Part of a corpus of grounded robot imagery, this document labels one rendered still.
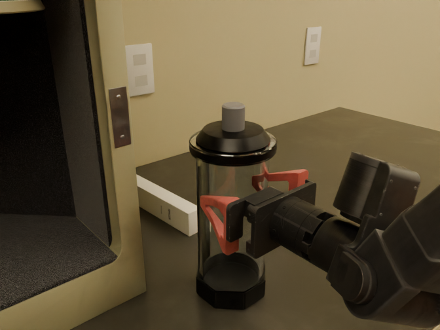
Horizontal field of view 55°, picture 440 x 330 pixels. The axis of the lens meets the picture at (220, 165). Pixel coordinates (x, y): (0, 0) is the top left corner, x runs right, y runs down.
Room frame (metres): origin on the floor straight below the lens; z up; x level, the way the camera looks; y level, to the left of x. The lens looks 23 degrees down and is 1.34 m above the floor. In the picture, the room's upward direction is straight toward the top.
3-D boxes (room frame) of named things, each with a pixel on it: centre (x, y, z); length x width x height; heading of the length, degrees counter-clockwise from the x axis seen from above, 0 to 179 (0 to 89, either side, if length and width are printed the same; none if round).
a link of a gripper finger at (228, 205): (0.44, -0.02, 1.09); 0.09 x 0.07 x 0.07; 40
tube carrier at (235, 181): (0.49, -0.02, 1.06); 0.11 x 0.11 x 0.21
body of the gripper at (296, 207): (0.40, -0.09, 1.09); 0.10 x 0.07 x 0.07; 130
